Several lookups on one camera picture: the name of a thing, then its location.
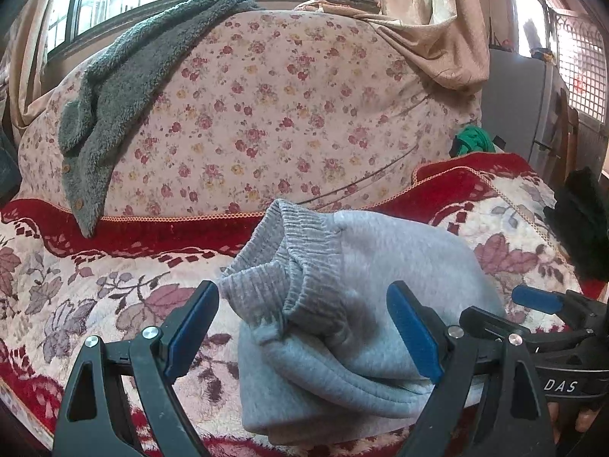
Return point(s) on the beige curtain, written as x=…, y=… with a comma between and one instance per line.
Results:
x=24, y=81
x=442, y=33

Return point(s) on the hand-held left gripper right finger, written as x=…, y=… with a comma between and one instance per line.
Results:
x=414, y=335

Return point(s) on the person's right hand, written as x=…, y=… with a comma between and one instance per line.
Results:
x=583, y=421

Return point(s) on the white lattice grille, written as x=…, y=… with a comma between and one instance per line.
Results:
x=585, y=66

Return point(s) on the light grey sweatshirt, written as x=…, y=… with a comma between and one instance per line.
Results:
x=380, y=257

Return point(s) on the black cloth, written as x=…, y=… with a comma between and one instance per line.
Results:
x=580, y=228

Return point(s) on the wooden board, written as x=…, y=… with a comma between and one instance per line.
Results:
x=568, y=128

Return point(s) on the grey fleece jacket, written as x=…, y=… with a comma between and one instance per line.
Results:
x=109, y=104

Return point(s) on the pink floral quilt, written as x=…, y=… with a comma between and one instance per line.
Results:
x=285, y=104

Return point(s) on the dark cloth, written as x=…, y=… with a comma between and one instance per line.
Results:
x=8, y=166

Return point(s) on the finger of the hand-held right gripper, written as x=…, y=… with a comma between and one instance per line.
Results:
x=537, y=300
x=495, y=323

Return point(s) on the red floral blanket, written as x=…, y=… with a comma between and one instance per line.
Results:
x=95, y=285

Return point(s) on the grey cabinet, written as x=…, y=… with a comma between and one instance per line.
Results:
x=518, y=104

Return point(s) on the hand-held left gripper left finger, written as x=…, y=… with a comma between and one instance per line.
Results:
x=190, y=331

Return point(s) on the green cloth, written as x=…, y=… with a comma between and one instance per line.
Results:
x=473, y=140

